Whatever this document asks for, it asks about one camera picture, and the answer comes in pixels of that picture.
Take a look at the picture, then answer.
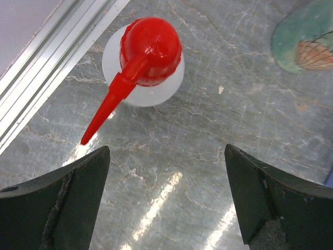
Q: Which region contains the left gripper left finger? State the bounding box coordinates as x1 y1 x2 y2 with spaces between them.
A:
1 146 110 249

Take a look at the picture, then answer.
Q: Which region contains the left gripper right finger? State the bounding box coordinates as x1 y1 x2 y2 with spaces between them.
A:
224 144 332 249

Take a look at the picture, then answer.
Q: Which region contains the small purple bin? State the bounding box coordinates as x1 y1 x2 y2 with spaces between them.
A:
325 168 333 188

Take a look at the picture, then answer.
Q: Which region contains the beige patterned mug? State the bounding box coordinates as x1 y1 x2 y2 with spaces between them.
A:
271 0 332 73

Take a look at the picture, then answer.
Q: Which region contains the red cap wash bottle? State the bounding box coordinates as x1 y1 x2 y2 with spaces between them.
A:
81 17 185 145

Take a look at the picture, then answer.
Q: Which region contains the aluminium frame rail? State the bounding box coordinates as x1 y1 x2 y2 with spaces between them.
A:
1 0 128 152

